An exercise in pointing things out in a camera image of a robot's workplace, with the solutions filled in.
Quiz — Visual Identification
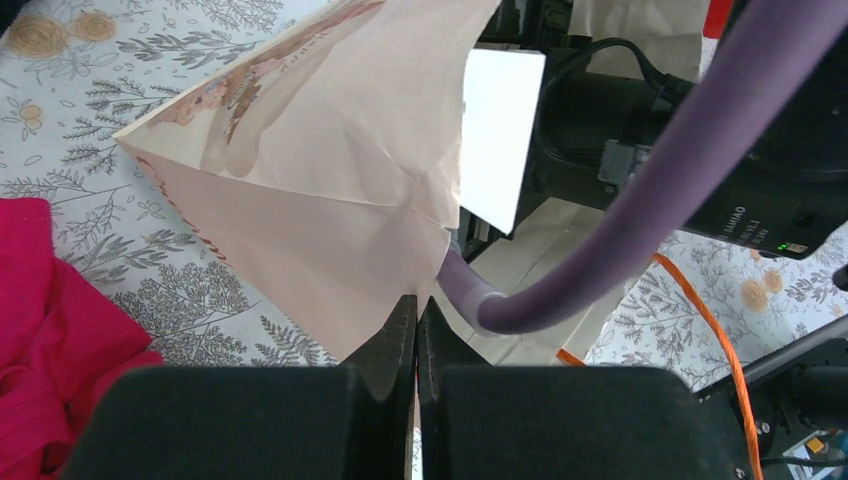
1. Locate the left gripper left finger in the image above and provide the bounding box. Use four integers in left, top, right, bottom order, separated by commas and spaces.
62, 295, 417, 479

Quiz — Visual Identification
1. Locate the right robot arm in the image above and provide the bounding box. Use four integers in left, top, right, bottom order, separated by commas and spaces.
480, 1, 847, 260

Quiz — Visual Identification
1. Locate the floral tablecloth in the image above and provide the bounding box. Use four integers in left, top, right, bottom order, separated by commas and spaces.
1, 1, 847, 390

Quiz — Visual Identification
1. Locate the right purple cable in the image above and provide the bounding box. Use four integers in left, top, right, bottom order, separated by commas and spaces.
435, 0, 848, 337

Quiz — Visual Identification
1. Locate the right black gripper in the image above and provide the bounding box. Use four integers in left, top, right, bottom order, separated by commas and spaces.
463, 0, 697, 260

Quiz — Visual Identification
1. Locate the red cloth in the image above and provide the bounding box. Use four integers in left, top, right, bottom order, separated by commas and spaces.
1, 198, 163, 479

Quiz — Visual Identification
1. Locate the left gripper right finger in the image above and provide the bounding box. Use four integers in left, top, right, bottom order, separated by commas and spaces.
417, 300, 751, 479

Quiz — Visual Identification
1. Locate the peach paper bag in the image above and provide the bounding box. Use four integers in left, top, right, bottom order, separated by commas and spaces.
112, 0, 760, 480

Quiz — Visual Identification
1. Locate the red cup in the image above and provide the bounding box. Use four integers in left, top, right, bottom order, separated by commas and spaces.
702, 0, 734, 40

